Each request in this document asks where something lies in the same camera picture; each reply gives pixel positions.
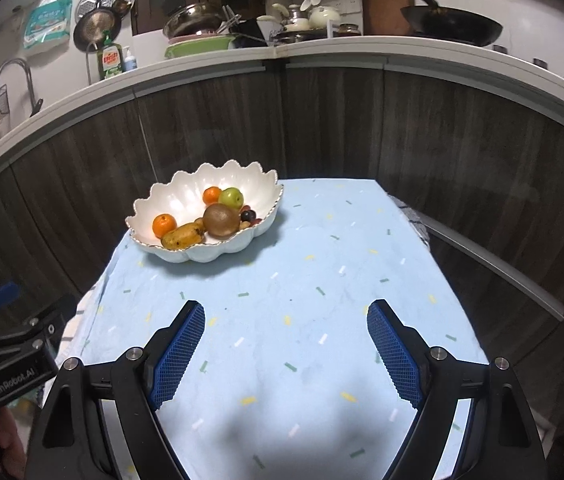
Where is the yellow spotted mango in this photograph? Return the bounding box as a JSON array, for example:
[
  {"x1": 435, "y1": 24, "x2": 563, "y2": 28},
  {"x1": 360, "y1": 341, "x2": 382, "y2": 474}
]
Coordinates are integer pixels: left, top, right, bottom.
[{"x1": 161, "y1": 222, "x2": 207, "y2": 251}]

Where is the dark wood kitchen cabinet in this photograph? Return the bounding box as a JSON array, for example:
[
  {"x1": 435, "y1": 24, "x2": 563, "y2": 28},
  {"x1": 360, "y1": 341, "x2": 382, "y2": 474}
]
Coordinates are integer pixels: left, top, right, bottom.
[{"x1": 0, "y1": 35, "x2": 564, "y2": 431}]

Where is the gas stove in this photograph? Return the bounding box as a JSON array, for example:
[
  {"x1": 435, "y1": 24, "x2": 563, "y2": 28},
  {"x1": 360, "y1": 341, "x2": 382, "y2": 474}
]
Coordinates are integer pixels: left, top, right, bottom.
[{"x1": 482, "y1": 42, "x2": 564, "y2": 103}]

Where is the green dish soap bottle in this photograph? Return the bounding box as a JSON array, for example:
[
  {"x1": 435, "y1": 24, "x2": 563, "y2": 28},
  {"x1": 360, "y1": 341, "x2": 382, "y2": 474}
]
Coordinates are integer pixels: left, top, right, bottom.
[{"x1": 96, "y1": 32, "x2": 125, "y2": 81}]

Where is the steel wok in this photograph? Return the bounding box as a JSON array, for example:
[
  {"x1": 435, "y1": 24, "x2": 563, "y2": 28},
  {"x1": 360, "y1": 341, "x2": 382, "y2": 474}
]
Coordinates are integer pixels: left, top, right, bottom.
[{"x1": 163, "y1": 2, "x2": 225, "y2": 38}]

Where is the white teal plastic packet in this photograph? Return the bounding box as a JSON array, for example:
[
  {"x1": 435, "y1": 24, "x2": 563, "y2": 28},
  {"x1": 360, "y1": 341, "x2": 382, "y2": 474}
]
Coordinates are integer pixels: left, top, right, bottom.
[{"x1": 22, "y1": 0, "x2": 73, "y2": 57}]

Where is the green plastic basin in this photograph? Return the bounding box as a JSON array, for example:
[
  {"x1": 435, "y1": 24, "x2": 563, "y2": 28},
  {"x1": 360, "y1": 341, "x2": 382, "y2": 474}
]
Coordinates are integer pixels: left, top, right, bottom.
[{"x1": 164, "y1": 35, "x2": 237, "y2": 58}]

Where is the white teapot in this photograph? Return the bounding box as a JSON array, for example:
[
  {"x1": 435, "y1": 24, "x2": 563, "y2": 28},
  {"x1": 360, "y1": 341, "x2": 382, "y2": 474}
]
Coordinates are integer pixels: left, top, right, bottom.
[{"x1": 308, "y1": 5, "x2": 341, "y2": 30}]

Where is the steel kitchen faucet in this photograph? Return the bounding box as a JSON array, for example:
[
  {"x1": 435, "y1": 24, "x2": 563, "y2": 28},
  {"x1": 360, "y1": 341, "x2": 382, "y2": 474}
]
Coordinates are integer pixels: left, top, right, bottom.
[{"x1": 0, "y1": 58, "x2": 42, "y2": 117}]

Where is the hanging copper strainer pan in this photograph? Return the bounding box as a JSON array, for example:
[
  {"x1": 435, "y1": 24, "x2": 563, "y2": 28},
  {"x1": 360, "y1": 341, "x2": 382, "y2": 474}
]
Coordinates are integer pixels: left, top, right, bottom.
[{"x1": 72, "y1": 7, "x2": 117, "y2": 53}]

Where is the brown kiwi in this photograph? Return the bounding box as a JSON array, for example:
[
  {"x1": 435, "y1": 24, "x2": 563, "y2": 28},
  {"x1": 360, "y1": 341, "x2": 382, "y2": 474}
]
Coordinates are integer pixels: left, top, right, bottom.
[{"x1": 203, "y1": 203, "x2": 241, "y2": 239}]

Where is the white kettle with lid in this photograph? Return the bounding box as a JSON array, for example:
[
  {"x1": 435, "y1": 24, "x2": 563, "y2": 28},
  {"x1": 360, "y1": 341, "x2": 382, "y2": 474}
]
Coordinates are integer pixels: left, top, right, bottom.
[{"x1": 272, "y1": 2, "x2": 313, "y2": 33}]

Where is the black wok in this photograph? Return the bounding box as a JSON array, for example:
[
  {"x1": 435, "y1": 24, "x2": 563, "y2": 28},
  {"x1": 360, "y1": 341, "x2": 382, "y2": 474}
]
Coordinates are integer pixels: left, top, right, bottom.
[{"x1": 401, "y1": 0, "x2": 504, "y2": 47}]

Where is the person's left hand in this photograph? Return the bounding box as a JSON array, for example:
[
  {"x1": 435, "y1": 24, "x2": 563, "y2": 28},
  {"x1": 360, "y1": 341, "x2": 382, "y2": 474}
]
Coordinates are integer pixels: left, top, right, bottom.
[{"x1": 0, "y1": 402, "x2": 30, "y2": 480}]

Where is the light blue patterned tablecloth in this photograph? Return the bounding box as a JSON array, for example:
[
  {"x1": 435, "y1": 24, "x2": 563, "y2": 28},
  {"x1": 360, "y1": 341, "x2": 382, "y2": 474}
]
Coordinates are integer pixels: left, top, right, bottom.
[{"x1": 59, "y1": 177, "x2": 490, "y2": 480}]

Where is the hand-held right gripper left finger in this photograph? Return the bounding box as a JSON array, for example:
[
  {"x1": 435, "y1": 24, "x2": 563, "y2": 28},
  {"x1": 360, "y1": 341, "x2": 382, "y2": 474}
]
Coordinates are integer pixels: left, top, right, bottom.
[{"x1": 26, "y1": 300, "x2": 207, "y2": 480}]

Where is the green apple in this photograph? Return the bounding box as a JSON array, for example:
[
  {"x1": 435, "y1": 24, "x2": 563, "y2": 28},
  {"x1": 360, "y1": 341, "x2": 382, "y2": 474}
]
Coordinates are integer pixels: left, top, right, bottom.
[{"x1": 219, "y1": 187, "x2": 245, "y2": 210}]

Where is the steel pot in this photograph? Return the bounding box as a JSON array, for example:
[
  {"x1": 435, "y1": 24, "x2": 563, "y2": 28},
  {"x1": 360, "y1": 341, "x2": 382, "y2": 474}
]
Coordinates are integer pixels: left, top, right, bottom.
[{"x1": 269, "y1": 29, "x2": 335, "y2": 45}]

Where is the white scalloped ceramic bowl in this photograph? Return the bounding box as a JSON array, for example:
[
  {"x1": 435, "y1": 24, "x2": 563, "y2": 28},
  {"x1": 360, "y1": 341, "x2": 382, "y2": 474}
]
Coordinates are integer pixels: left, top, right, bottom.
[{"x1": 125, "y1": 160, "x2": 284, "y2": 264}]

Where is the wooden cutting board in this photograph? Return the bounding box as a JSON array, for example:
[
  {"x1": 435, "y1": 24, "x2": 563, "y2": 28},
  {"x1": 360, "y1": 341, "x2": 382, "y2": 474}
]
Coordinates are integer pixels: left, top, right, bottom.
[{"x1": 360, "y1": 0, "x2": 415, "y2": 37}]

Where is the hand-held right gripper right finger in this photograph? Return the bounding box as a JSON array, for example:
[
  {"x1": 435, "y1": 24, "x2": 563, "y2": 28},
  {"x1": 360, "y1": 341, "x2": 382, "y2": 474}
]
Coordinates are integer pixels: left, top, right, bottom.
[{"x1": 366, "y1": 299, "x2": 548, "y2": 480}]

